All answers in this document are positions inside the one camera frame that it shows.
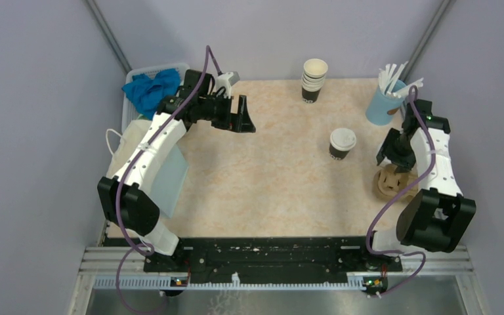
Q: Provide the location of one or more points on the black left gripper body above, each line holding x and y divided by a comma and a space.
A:
220, 108

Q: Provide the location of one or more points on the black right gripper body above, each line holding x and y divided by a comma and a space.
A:
396, 149

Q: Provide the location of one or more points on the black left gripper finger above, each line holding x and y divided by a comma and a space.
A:
235, 128
243, 119

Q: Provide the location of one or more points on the brown pulp carrier piece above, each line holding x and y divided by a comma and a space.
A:
387, 183

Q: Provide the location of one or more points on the translucent plastic cup lid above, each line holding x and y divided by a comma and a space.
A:
343, 139

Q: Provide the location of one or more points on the stack of paper cups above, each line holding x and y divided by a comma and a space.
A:
314, 75

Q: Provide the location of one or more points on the light blue paper bag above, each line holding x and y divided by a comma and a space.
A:
168, 183

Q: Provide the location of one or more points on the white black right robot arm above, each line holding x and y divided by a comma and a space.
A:
438, 215

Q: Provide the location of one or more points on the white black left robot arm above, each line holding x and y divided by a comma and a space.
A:
126, 195

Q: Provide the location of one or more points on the blue straw holder cup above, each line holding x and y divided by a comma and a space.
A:
382, 107

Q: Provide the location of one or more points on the white wrapped straws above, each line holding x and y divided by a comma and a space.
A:
388, 81

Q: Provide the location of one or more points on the blue cloth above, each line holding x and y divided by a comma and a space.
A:
146, 93

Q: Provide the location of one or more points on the white plastic basket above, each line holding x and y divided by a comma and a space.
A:
129, 112

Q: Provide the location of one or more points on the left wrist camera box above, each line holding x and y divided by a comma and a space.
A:
224, 83

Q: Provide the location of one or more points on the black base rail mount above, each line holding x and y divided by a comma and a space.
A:
279, 262

